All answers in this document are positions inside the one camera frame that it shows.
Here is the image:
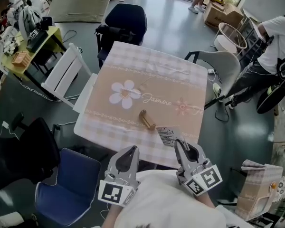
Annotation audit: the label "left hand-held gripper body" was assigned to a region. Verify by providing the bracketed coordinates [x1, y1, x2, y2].
[97, 174, 141, 208]

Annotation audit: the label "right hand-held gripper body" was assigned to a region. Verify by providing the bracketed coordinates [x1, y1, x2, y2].
[177, 161, 223, 196]

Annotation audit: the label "small brown item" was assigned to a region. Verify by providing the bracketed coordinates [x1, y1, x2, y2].
[138, 109, 156, 131]

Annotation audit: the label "person's left forearm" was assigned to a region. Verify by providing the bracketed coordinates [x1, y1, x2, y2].
[106, 204, 124, 228]

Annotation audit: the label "person's right forearm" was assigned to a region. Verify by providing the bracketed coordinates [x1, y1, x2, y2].
[194, 193, 216, 209]

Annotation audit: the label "person's white shirt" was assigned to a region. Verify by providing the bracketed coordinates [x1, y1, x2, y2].
[114, 169, 227, 228]

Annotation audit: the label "pink cloth covered box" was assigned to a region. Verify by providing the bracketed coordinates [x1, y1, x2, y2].
[235, 159, 284, 221]

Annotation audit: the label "floral cushion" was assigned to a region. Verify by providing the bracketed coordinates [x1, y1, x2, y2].
[274, 176, 285, 202]

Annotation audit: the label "table with pink checked cloth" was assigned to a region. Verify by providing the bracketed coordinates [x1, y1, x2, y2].
[73, 40, 209, 170]

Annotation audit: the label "black mesh office chair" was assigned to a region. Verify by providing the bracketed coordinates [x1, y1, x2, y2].
[0, 113, 61, 191]

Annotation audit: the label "black round stool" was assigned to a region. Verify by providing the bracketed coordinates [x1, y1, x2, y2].
[256, 83, 285, 115]

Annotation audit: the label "grey shell chair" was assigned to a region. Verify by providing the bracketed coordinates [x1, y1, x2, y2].
[183, 50, 242, 110]

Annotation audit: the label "white wooden chair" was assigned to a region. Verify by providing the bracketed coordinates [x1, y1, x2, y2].
[40, 42, 99, 114]

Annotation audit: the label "white round stool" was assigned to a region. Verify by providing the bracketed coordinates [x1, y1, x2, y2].
[213, 34, 238, 55]

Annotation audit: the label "cardboard box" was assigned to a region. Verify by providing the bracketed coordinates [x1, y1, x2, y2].
[203, 1, 245, 29]

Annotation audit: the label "wooden basket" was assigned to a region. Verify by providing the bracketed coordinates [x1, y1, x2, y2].
[11, 51, 32, 67]

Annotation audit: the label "yellow-green table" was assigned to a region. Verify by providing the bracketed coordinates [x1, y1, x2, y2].
[1, 26, 67, 97]

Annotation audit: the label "black device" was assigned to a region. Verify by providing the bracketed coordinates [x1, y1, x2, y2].
[26, 16, 54, 53]

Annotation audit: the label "dark blue office chair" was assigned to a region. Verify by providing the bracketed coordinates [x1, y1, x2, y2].
[95, 3, 148, 69]

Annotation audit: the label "white flowers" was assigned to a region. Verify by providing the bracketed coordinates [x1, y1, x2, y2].
[3, 39, 21, 57]

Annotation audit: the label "large grey covered platform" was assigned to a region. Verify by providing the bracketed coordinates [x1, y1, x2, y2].
[47, 0, 117, 24]

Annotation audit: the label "grey white backpack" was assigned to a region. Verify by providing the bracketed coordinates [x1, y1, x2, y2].
[18, 5, 42, 37]

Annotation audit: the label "black floor cable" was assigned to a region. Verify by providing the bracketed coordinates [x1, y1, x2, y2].
[214, 101, 230, 123]

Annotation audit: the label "thin white floor cable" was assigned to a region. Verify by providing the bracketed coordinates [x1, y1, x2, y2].
[19, 79, 82, 103]

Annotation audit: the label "round wire side table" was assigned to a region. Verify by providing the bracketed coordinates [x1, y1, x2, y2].
[218, 22, 248, 57]

